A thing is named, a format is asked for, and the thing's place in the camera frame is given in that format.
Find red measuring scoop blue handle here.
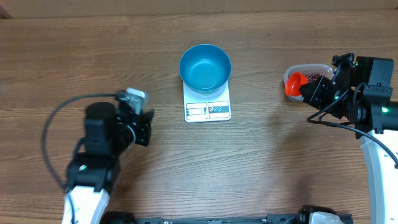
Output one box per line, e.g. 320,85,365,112
284,72,308,96

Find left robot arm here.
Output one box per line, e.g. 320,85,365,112
62,88,154,223

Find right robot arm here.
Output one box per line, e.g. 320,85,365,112
299,53,397,223

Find white digital kitchen scale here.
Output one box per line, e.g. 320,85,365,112
183,82,231,123

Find blue bowl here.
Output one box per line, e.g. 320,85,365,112
178,44,232,94

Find red beans in container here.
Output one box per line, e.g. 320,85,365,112
305,73,323,83

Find clear plastic container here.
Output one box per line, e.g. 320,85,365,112
284,63,335,83

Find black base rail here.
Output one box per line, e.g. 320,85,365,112
99,211,354,224

